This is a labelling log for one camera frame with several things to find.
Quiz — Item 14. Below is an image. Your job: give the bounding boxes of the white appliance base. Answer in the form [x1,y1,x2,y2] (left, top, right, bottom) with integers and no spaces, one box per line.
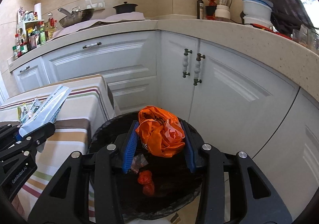
[215,0,231,21]

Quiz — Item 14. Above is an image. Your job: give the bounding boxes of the cloth over stove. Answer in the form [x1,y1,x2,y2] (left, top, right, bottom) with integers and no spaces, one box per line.
[53,12,146,39]

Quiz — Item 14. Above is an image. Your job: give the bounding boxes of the dark glass bottle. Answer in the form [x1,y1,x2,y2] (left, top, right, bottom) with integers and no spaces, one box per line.
[197,0,204,20]

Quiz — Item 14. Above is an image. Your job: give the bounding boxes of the light blue white wrapper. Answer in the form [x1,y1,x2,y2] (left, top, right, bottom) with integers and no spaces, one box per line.
[22,98,42,124]

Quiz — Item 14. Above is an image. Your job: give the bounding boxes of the metal wok pan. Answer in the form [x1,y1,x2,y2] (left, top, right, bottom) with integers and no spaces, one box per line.
[58,8,95,28]

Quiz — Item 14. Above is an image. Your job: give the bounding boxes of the orange plastic bag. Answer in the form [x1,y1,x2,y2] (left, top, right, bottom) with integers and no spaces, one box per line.
[136,106,185,158]

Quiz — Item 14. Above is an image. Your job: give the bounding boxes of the black trash bin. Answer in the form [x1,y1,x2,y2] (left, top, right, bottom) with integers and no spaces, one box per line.
[88,112,203,222]

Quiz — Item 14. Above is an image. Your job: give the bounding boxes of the black cast iron pot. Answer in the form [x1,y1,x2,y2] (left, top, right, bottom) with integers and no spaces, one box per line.
[113,2,138,14]

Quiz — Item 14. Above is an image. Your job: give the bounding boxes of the stacked white bowls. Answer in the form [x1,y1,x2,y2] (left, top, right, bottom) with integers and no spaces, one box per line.
[242,0,274,30]

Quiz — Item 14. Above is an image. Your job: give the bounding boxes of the white kitchen cabinets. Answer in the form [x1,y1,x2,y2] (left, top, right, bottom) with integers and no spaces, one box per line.
[12,31,318,219]

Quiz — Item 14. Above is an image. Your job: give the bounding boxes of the condiment bottles rack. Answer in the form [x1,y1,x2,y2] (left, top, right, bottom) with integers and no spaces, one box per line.
[12,3,57,60]

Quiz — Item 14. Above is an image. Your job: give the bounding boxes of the striped tablecloth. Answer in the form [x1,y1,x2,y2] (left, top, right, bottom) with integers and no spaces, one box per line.
[1,75,118,219]

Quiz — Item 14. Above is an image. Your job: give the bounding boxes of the white pouch blue text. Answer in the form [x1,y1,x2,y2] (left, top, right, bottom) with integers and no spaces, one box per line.
[18,85,71,138]

